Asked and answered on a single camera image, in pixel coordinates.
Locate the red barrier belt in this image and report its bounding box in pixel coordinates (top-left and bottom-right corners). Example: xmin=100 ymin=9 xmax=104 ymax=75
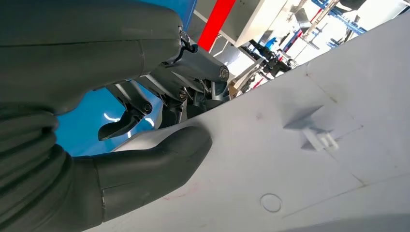
xmin=197 ymin=0 xmax=237 ymax=53

